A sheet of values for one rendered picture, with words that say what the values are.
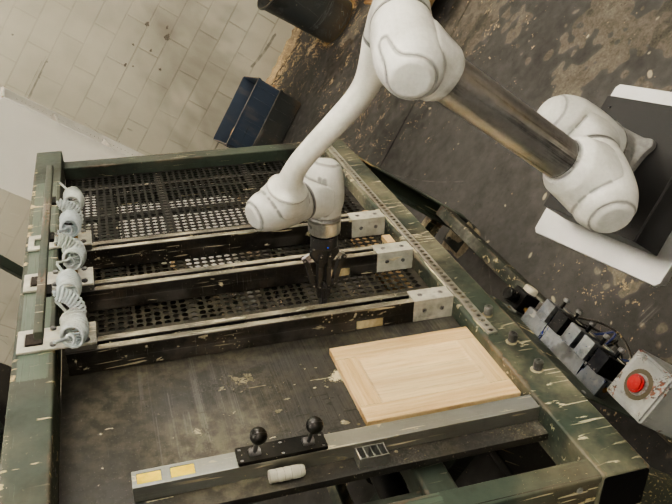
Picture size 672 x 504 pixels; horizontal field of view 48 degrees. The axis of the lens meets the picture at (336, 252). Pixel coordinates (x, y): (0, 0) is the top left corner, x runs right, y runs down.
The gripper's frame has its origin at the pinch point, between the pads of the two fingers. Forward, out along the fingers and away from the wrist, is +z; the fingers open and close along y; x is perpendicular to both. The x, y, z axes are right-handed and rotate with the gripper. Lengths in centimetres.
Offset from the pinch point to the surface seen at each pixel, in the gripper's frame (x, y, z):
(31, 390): 25, 77, -2
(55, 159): -129, 75, -1
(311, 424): 59, 20, -7
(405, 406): 44.3, -8.0, 6.4
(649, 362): 73, -50, -19
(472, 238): -97, -100, 42
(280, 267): -23.2, 6.9, 2.0
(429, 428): 55, -9, 4
